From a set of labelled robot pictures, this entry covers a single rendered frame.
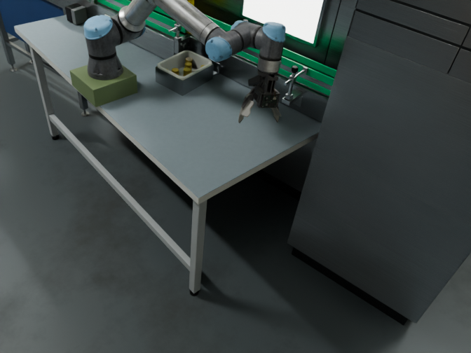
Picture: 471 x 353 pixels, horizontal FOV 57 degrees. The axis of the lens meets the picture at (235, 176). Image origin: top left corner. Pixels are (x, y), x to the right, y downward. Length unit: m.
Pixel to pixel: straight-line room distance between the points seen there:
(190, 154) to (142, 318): 0.83
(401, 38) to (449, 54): 0.15
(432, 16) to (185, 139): 0.98
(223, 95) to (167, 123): 0.34
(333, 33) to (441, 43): 0.67
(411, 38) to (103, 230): 1.75
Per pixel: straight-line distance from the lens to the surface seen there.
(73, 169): 2.82
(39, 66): 2.78
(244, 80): 2.14
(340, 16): 2.03
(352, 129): 1.73
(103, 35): 1.93
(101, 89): 1.96
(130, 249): 2.35
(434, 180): 1.72
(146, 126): 1.86
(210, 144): 1.77
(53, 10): 3.02
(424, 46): 1.53
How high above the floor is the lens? 1.87
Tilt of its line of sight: 43 degrees down
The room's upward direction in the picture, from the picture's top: 8 degrees clockwise
